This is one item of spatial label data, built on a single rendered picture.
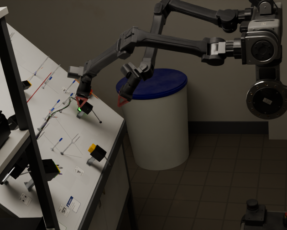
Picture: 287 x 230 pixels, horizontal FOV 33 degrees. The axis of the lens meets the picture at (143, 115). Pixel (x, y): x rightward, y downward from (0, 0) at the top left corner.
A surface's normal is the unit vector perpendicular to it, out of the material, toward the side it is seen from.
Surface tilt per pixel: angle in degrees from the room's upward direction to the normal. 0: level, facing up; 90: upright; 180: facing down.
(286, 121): 90
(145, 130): 94
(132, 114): 94
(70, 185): 48
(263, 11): 90
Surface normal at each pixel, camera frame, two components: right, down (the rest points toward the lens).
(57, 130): 0.63, -0.65
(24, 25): -0.27, 0.44
